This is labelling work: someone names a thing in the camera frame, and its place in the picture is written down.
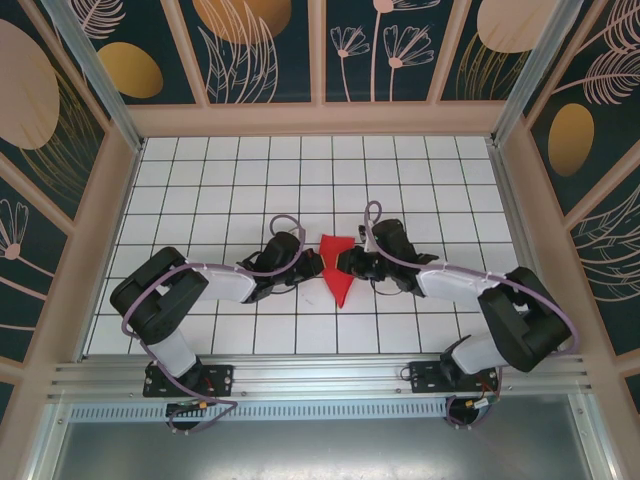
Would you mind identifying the small circuit board with connector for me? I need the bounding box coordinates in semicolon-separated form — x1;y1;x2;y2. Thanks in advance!
166;398;214;416

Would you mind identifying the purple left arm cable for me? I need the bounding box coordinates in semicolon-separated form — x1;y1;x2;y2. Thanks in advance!
122;214;309;436

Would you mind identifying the grey metal plate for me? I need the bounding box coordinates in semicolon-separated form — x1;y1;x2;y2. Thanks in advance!
29;419;616;480

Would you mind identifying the long aluminium mounting rail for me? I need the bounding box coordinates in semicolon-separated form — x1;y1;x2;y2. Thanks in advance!
47;353;594;401

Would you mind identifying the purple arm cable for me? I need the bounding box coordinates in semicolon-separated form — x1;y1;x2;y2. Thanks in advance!
122;214;309;436
362;201;584;432

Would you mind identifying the wall panel with peach circle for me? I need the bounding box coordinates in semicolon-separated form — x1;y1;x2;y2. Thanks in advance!
439;0;556;101

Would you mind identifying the wall panel with single flower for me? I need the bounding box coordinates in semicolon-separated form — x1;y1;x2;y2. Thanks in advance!
0;169;69;364

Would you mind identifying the wall panel with flower outlines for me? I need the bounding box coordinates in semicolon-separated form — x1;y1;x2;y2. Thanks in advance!
324;0;454;104

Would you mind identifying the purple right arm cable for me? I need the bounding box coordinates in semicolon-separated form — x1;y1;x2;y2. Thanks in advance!
362;201;584;432

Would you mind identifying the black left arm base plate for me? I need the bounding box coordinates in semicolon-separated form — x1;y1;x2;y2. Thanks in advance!
142;352;236;399

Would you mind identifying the red paper sheet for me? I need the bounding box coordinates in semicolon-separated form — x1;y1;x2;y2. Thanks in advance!
318;233;357;309

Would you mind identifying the slotted grey cable tray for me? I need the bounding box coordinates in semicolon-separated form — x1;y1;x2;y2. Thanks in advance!
67;403;576;424

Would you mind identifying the wall panel with fern outlines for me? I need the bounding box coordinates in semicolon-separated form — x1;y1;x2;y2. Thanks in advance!
569;159;640;357

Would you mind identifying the wall panel with leaf outlines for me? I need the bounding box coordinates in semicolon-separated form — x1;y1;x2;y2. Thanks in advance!
179;0;312;105

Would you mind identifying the aluminium side rail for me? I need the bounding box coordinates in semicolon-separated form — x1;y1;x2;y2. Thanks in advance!
487;139;569;356

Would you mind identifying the wall panel with yellow oval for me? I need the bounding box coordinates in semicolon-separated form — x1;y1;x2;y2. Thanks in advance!
69;0;197;106

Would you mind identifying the wall panel with gold lines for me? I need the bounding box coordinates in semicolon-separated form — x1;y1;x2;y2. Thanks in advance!
0;4;107;224

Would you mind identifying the wall panel with gold oval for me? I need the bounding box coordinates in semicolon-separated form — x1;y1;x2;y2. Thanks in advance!
528;0;640;216

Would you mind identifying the aluminium corner post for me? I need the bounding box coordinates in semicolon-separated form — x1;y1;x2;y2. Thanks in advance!
39;0;146;154
489;0;586;146

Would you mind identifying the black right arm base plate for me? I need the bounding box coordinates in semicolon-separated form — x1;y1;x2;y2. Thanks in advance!
408;357;500;394

